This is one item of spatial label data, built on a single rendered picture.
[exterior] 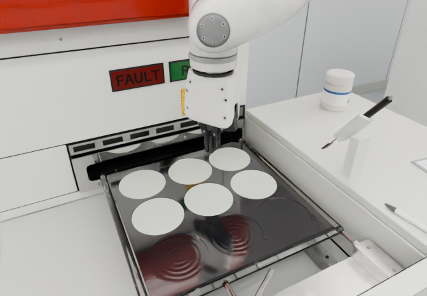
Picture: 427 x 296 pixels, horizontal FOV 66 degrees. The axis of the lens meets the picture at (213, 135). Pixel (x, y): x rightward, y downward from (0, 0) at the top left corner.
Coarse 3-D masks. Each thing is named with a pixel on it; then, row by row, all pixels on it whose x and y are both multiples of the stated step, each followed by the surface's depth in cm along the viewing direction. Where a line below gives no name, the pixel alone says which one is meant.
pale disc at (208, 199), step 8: (200, 184) 72; (208, 184) 72; (216, 184) 72; (192, 192) 69; (200, 192) 69; (208, 192) 69; (216, 192) 69; (224, 192) 69; (184, 200) 67; (192, 200) 67; (200, 200) 67; (208, 200) 67; (216, 200) 67; (224, 200) 67; (232, 200) 67; (192, 208) 65; (200, 208) 65; (208, 208) 65; (216, 208) 65; (224, 208) 65
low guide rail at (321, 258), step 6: (312, 246) 63; (318, 246) 63; (306, 252) 65; (312, 252) 63; (318, 252) 62; (324, 252) 62; (312, 258) 64; (318, 258) 62; (324, 258) 61; (330, 258) 61; (318, 264) 62; (324, 264) 61; (330, 264) 60
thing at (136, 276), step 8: (104, 176) 74; (104, 184) 71; (104, 192) 69; (112, 200) 67; (112, 208) 65; (112, 216) 63; (120, 224) 61; (120, 232) 59; (120, 240) 58; (128, 248) 56; (128, 256) 55; (128, 264) 54; (136, 264) 54; (136, 272) 52; (136, 280) 51; (136, 288) 50; (144, 288) 50
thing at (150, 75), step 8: (112, 72) 68; (120, 72) 69; (128, 72) 70; (136, 72) 71; (144, 72) 72; (152, 72) 72; (160, 72) 73; (112, 80) 69; (120, 80) 70; (128, 80) 71; (136, 80) 72; (144, 80) 72; (152, 80) 73; (160, 80) 74; (120, 88) 71
